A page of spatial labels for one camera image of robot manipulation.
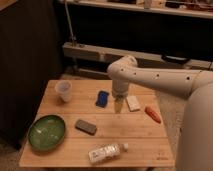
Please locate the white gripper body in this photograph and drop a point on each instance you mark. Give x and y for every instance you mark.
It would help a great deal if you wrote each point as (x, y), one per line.
(119, 93)

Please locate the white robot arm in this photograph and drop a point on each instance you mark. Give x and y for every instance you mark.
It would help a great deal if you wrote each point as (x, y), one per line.
(195, 147)

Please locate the blue sponge block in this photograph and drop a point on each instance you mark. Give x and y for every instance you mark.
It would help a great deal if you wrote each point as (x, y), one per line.
(102, 99)

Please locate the white rectangular eraser block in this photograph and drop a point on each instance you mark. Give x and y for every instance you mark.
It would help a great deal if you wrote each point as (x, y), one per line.
(133, 103)

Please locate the lower wooden shelf board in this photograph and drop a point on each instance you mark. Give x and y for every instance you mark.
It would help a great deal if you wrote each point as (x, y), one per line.
(109, 55)

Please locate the wooden shelf board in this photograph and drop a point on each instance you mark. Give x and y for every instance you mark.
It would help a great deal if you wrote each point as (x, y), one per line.
(128, 7)
(109, 55)

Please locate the orange toy carrot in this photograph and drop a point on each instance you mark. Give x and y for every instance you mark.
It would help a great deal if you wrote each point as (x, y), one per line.
(149, 111)

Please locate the grey rectangular sponge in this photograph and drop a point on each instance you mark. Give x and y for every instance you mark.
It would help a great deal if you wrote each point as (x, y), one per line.
(86, 127)

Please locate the clear plastic cup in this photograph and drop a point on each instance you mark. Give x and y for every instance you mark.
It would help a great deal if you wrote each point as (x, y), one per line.
(63, 89)

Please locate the clear plastic bottle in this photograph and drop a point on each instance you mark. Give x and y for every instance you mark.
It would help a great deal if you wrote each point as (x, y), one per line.
(107, 152)

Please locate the green ceramic bowl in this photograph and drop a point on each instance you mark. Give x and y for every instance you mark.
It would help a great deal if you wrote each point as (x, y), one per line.
(46, 133)

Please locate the upper wooden shelf board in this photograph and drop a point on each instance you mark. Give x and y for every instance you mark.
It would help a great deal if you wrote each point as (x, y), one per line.
(128, 7)

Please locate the metal shelf post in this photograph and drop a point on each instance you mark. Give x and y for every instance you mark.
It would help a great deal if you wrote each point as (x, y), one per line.
(72, 36)

